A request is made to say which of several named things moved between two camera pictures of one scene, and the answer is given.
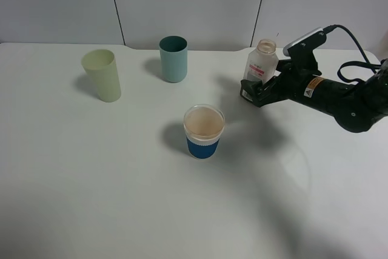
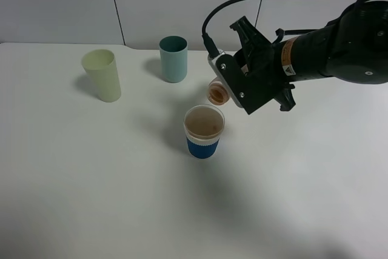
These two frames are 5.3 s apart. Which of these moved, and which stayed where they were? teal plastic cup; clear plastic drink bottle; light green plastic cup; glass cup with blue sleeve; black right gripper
Moved: clear plastic drink bottle; black right gripper
Stayed: glass cup with blue sleeve; light green plastic cup; teal plastic cup
